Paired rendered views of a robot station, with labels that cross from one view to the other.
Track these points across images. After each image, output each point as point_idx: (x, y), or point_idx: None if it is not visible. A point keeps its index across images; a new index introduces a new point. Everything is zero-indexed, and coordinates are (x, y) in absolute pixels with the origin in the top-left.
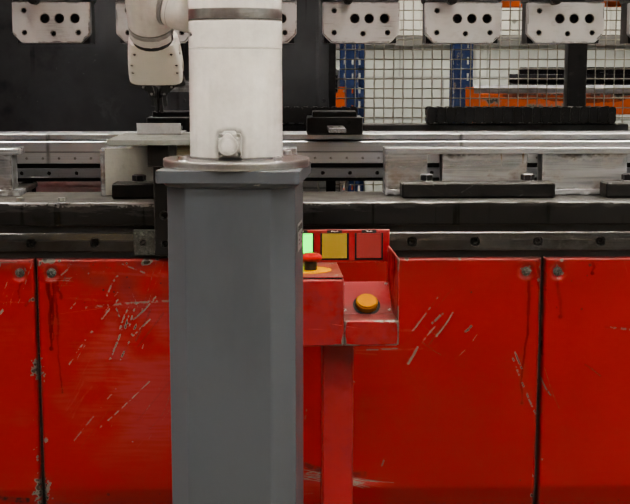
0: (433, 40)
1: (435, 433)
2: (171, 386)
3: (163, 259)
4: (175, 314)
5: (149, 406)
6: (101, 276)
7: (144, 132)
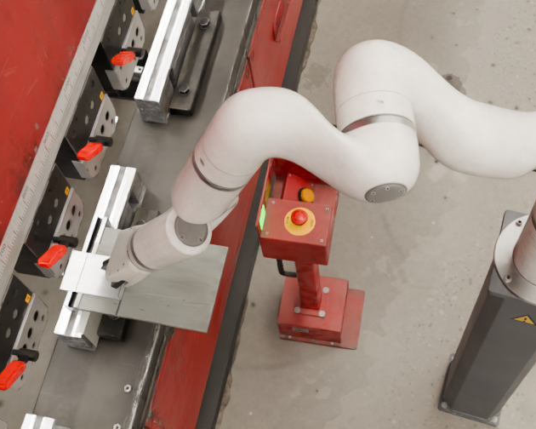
0: (155, 8)
1: (247, 187)
2: None
3: None
4: None
5: (195, 367)
6: (165, 374)
7: (122, 292)
